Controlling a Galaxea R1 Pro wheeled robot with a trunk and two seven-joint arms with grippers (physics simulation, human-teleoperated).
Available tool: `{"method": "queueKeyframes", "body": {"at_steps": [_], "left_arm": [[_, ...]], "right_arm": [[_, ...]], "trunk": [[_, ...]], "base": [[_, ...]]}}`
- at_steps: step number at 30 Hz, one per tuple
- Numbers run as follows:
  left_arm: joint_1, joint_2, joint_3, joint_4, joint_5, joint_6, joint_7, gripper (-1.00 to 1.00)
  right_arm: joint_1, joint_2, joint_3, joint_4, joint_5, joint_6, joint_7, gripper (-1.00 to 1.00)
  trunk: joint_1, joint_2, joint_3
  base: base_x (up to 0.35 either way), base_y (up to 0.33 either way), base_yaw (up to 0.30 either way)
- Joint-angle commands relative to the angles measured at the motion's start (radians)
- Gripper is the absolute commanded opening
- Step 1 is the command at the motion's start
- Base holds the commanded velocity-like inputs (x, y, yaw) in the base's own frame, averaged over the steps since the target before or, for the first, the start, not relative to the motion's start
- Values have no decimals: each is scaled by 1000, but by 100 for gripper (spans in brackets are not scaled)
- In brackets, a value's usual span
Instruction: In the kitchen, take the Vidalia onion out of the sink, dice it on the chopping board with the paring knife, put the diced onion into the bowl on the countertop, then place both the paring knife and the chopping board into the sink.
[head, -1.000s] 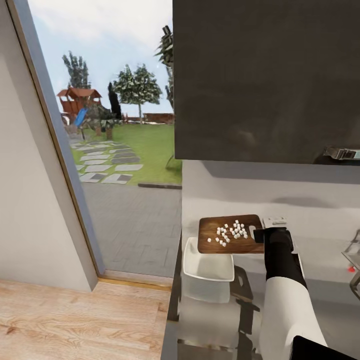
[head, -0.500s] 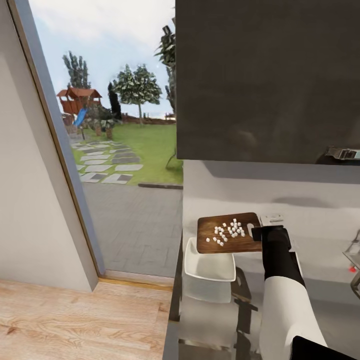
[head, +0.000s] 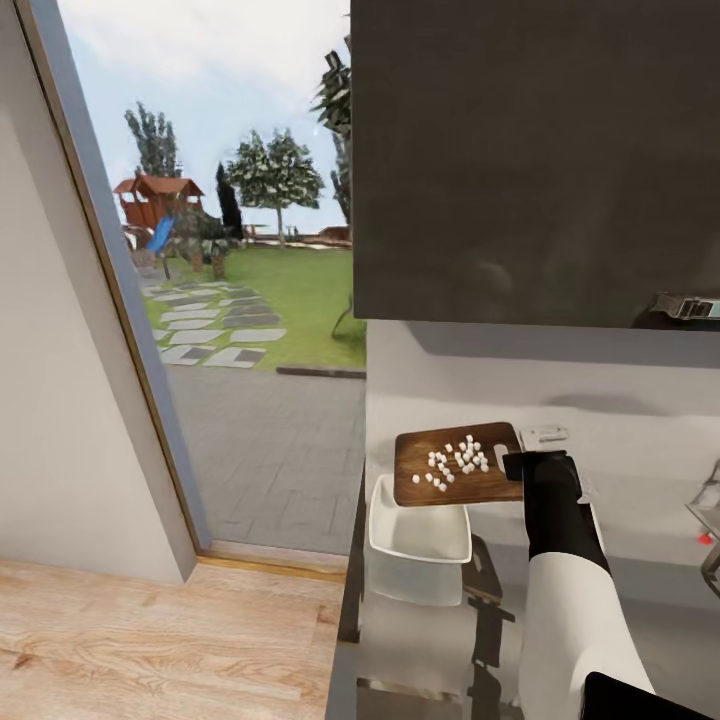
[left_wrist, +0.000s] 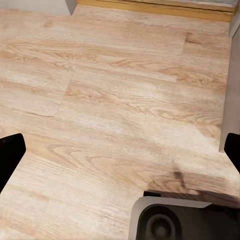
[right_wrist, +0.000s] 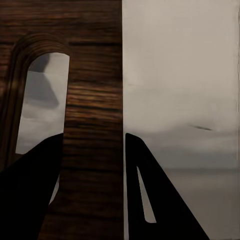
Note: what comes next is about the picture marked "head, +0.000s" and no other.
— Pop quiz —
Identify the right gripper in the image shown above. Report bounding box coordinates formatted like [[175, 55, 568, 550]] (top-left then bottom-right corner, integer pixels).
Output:
[[501, 451, 532, 481]]

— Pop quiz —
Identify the cutting board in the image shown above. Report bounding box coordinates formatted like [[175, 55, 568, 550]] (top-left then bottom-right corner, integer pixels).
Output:
[[393, 421, 524, 507]]

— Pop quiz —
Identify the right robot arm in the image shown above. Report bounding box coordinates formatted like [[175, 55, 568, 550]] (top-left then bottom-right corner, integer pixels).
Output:
[[501, 424, 713, 720]]

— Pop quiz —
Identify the bowl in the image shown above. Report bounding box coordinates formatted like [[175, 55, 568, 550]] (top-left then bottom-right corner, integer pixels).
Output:
[[369, 474, 472, 564]]

